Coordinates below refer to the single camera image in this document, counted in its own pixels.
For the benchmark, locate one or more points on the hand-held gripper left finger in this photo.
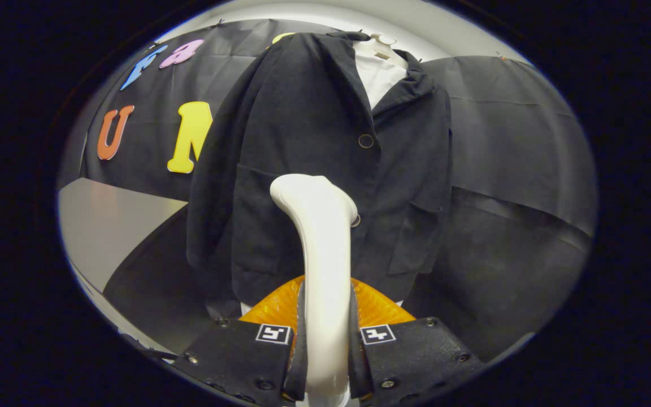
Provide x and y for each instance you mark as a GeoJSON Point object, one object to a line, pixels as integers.
{"type": "Point", "coordinates": [301, 350]}

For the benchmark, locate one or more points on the black backdrop cloth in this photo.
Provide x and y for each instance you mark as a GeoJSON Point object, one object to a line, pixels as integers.
{"type": "Point", "coordinates": [500, 169]}

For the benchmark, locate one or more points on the white mannequin torso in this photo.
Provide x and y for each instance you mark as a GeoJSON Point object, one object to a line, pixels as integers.
{"type": "Point", "coordinates": [379, 79]}

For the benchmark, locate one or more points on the black jacket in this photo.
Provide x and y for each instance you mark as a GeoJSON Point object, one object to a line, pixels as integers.
{"type": "Point", "coordinates": [291, 113]}

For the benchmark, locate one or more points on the white garment steamer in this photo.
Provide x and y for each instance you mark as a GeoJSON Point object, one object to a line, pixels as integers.
{"type": "Point", "coordinates": [325, 254]}

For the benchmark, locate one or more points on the grey cabinet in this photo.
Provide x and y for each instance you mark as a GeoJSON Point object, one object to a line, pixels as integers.
{"type": "Point", "coordinates": [111, 226]}

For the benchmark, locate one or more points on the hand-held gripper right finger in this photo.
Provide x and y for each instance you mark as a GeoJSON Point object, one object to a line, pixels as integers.
{"type": "Point", "coordinates": [356, 350]}

